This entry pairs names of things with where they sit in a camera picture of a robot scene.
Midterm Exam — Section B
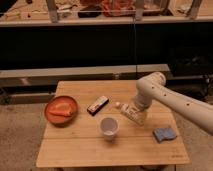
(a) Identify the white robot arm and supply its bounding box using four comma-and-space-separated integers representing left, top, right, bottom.
134, 72, 213, 136

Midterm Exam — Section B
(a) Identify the wooden table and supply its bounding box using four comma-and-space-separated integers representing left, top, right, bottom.
36, 80, 189, 168

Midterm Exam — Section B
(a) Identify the orange carrot piece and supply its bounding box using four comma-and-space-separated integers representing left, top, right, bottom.
49, 103, 72, 117

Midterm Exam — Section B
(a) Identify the orange bowl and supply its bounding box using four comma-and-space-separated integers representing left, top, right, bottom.
44, 96, 78, 127

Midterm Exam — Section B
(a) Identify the white plastic bottle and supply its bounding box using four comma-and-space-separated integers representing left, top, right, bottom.
115, 102, 147, 126

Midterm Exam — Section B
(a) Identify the white paper cup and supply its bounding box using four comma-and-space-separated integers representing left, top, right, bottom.
100, 117, 119, 141

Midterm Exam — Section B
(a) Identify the metal shelf frame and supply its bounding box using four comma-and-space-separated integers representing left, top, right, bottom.
0, 0, 213, 27

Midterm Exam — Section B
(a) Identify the blue sponge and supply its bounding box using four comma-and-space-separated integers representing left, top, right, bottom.
153, 127, 177, 143

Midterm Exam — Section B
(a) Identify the red cloth on shelf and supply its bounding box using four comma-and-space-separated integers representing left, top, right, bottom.
101, 0, 135, 17

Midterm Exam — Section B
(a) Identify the black cable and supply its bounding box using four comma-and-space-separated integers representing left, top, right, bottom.
132, 16, 139, 80

